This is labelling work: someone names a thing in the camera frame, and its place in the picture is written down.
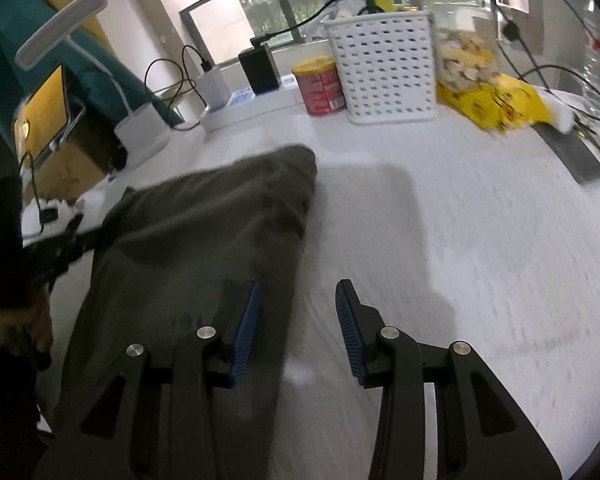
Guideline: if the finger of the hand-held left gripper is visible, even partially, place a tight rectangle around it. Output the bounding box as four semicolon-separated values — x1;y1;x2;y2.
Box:
65;215;126;266

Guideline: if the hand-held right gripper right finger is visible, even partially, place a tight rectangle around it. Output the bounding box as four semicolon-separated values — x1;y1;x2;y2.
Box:
335;279;563;480

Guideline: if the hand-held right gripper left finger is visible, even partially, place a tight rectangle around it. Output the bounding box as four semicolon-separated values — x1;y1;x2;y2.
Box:
32;280;262;480

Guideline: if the olive green t-shirt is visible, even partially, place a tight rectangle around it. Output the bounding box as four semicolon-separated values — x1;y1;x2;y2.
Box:
52;144;318;480

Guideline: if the person's left hand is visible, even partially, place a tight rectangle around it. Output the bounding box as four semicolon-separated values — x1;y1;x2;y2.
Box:
0;285;55;358

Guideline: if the white cloth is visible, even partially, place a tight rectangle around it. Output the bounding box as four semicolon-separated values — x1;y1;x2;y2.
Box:
20;187;131;241

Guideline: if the cardboard box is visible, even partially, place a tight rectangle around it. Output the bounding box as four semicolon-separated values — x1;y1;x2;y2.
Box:
22;110;126;203

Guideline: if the white textured table mat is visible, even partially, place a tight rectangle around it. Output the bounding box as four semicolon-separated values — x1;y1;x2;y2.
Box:
20;90;600;480

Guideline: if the white desk lamp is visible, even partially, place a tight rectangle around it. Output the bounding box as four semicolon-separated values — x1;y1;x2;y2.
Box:
15;0;173;171

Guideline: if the tablet with yellow screen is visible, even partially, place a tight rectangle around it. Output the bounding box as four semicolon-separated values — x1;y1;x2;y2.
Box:
11;62;83;161

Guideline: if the white charger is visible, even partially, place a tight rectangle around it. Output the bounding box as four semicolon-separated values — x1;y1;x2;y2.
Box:
195;67;231;111

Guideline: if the white power strip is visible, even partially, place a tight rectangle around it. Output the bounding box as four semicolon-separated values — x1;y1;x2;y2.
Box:
200;72;306;133

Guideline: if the teal curtain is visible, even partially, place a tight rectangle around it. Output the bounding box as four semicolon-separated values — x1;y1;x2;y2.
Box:
0;0;186;131

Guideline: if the black balcony railing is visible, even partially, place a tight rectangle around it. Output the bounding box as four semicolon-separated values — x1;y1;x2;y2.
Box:
179;0;531;66

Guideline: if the red can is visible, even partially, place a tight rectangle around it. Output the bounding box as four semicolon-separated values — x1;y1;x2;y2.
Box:
291;56;347;117

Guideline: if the black power adapter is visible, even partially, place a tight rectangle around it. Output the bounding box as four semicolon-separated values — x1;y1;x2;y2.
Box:
238;35;282;95

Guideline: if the white plastic basket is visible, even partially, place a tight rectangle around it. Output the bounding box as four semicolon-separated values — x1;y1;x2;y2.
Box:
321;10;438;124

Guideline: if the yellow snack bag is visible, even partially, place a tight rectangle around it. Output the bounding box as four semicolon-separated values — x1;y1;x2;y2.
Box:
437;72;553;133

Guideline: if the grey smartphone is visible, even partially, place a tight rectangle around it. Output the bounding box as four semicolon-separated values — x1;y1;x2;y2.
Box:
532;122;600;186

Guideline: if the clear jar of snacks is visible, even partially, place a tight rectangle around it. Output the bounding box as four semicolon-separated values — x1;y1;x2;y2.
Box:
415;0;501;93

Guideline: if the white tube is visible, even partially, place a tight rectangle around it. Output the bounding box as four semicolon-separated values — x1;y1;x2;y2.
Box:
540;95;576;133

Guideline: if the thin black cable with puck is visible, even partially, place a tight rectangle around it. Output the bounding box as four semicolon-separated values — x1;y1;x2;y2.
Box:
17;150;61;226

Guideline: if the thin black charger cable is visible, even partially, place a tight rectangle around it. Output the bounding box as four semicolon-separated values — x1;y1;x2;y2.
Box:
144;45;216;132

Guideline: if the long black cable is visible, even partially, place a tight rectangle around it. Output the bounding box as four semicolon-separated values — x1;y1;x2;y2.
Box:
250;0;600;126

